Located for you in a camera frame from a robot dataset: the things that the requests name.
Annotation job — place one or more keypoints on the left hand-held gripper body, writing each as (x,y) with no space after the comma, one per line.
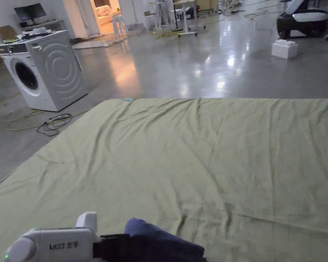
(57,243)

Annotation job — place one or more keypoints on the dark blue garment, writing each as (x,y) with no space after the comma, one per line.
(153,240)

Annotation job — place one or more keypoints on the bed with pale green sheet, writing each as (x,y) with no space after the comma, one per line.
(207,163)

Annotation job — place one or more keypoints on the white washing machine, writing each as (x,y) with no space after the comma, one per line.
(52,71)

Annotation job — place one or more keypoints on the brown carton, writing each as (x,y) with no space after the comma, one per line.
(6,32)

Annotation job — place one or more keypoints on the desk with monitor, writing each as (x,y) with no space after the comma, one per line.
(30,12)

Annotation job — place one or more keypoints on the cream sofa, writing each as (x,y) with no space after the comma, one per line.
(104,15)

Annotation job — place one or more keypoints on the white foam block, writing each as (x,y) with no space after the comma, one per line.
(284,50)

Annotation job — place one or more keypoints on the black and white robot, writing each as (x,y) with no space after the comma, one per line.
(303,20)

